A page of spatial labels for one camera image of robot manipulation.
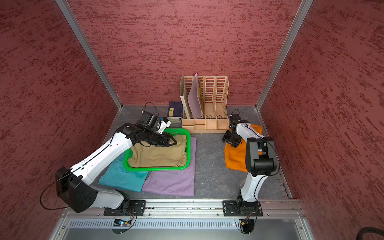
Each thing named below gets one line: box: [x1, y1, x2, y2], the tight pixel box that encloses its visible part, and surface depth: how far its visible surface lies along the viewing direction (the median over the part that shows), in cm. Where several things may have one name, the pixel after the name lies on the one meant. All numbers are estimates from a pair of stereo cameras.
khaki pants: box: [127, 134, 187, 168], surface depth 88 cm
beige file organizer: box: [180, 74, 229, 134], surface depth 106 cm
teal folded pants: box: [98, 153, 149, 193], surface depth 83 cm
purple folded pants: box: [142, 136, 197, 197], surface depth 83 cm
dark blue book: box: [167, 101, 184, 124], surface depth 120 cm
